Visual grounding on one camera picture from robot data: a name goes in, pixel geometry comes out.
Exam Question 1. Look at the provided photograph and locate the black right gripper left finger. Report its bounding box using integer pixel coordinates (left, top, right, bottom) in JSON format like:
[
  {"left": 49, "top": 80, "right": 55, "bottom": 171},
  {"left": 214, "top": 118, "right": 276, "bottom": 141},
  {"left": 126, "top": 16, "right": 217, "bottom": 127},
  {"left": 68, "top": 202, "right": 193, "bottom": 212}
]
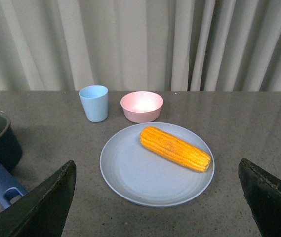
[{"left": 0, "top": 160, "right": 76, "bottom": 237}]

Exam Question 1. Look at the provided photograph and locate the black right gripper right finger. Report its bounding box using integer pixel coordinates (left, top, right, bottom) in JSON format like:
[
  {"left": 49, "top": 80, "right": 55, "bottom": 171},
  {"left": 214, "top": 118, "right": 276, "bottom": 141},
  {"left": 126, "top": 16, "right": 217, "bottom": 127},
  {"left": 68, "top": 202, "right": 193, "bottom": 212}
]
[{"left": 238, "top": 158, "right": 281, "bottom": 237}]

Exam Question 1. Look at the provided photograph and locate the yellow corn cob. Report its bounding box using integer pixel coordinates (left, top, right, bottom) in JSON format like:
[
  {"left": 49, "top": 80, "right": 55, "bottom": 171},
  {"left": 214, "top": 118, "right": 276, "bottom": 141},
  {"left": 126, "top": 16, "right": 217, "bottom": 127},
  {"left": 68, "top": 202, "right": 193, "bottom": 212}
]
[{"left": 140, "top": 126, "right": 212, "bottom": 172}]

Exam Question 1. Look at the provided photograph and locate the dark blue saucepan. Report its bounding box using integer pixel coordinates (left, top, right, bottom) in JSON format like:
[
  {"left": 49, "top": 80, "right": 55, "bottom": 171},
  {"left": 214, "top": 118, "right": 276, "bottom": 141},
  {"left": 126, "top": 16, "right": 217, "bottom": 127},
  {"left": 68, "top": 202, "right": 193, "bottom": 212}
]
[{"left": 0, "top": 125, "right": 27, "bottom": 209}]

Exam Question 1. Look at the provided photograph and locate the light blue plate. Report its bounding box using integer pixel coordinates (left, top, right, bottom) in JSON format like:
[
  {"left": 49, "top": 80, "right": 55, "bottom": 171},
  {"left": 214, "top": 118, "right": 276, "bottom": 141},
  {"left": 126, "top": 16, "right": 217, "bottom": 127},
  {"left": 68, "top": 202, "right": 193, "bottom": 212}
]
[{"left": 100, "top": 122, "right": 215, "bottom": 207}]

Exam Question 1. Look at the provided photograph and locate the light blue cup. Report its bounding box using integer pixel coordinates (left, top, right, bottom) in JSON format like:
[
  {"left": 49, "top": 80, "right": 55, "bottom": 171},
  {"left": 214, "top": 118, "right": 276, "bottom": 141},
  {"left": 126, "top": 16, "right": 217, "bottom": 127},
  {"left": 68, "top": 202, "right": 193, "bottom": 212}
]
[{"left": 79, "top": 85, "right": 108, "bottom": 122}]

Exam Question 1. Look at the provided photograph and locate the pink bowl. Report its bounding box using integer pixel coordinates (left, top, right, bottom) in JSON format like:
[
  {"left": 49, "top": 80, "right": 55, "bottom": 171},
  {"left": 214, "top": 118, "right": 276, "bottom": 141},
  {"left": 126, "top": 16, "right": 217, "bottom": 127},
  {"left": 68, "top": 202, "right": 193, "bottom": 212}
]
[{"left": 120, "top": 91, "right": 164, "bottom": 123}]

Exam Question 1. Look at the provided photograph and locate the white curtain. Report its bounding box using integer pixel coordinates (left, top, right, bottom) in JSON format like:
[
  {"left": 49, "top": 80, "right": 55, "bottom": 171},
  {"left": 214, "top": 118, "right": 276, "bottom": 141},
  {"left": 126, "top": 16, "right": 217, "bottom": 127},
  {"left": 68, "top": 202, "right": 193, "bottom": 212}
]
[{"left": 0, "top": 0, "right": 281, "bottom": 91}]

